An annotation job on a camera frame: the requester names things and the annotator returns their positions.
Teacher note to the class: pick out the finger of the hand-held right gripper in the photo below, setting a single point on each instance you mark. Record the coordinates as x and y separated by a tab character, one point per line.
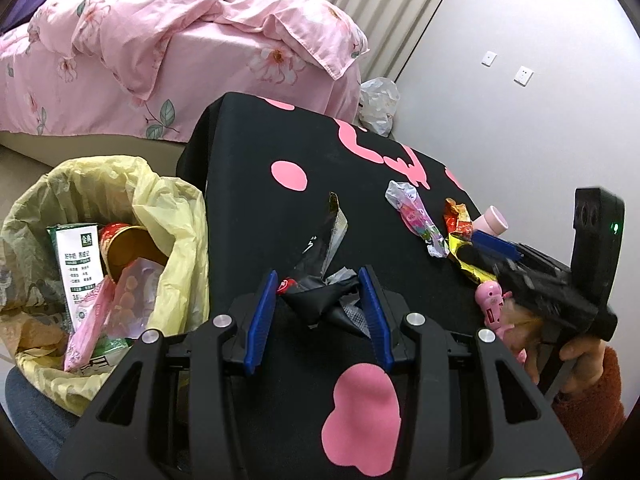
515	280
492	245

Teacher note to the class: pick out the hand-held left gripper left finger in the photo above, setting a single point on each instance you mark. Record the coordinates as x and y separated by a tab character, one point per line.
260	320

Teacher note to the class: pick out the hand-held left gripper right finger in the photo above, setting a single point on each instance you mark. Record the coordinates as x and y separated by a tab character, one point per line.
375	320

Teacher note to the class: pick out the yellow and black wrapper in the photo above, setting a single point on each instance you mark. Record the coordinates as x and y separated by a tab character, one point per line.
457	247

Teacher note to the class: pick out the black and silver wrapper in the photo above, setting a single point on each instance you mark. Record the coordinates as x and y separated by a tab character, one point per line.
312	300

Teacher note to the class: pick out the yellow plastic bin bag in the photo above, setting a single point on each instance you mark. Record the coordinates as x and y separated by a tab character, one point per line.
165	220

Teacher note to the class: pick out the green and white packet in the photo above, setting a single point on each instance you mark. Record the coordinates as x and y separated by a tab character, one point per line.
80	260

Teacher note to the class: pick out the person's right forearm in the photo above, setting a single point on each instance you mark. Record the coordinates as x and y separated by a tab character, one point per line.
590	420

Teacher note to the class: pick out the person's right hand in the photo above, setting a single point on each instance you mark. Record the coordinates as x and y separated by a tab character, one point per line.
585	365

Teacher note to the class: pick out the pink cup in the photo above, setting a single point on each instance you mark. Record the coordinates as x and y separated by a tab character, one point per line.
492	220

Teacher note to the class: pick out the pink pig toy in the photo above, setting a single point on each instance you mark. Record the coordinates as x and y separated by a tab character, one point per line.
490	300

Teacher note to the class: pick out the red and gold wrapper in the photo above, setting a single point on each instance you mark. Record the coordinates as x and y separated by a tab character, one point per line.
457	217

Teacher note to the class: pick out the colourful crumpled candy wrapper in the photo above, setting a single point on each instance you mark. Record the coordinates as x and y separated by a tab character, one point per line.
417	220

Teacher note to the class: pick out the translucent pink plastic packet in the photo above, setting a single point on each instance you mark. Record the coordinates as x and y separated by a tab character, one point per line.
137	290

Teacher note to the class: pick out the red and gold paper cup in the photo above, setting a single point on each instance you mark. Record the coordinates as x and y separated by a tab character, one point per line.
135	250

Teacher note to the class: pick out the light pink packet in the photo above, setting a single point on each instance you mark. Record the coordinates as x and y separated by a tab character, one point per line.
90	325

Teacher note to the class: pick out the clear plastic bag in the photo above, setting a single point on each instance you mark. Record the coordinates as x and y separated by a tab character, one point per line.
380	105

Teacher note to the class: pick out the black cloth with pink spots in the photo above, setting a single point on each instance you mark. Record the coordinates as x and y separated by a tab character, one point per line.
260	135

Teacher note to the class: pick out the beige bed base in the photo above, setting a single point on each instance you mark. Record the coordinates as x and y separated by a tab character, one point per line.
100	142

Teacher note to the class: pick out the person's leg in jeans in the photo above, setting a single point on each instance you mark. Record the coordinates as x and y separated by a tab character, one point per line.
35	420

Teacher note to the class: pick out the beige curtain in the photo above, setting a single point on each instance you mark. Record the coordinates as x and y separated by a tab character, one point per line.
390	5

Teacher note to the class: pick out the pink floral duvet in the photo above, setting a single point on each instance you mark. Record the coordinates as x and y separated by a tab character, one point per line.
150	35

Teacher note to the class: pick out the white wall socket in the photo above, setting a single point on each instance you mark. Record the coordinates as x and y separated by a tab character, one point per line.
489	58
523	76

